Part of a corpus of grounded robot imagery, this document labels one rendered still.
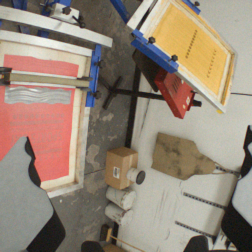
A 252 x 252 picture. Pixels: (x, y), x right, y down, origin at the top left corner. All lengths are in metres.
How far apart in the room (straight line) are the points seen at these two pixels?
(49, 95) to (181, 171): 2.09
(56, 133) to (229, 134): 1.96
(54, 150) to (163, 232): 2.50
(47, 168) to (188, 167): 1.92
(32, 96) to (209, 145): 2.11
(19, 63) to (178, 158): 2.24
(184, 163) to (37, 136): 2.01
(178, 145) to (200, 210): 0.94
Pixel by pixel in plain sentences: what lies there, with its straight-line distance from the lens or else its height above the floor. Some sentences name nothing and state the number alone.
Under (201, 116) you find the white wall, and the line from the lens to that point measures 2.58.
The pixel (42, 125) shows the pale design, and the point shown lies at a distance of 1.01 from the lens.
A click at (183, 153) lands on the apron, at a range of 2.64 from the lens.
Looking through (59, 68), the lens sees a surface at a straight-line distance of 1.03.
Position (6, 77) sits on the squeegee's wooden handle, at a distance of 0.83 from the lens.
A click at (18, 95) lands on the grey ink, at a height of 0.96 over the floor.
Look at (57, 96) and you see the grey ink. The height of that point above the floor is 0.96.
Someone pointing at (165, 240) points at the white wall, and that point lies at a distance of 3.34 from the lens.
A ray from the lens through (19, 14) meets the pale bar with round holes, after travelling 0.86.
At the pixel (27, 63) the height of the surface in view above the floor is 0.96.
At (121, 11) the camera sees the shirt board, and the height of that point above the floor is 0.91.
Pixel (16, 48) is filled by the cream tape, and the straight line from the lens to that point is 0.93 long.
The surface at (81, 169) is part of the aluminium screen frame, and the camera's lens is 1.20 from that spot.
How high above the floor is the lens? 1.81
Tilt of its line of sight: 36 degrees down
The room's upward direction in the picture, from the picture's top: 105 degrees clockwise
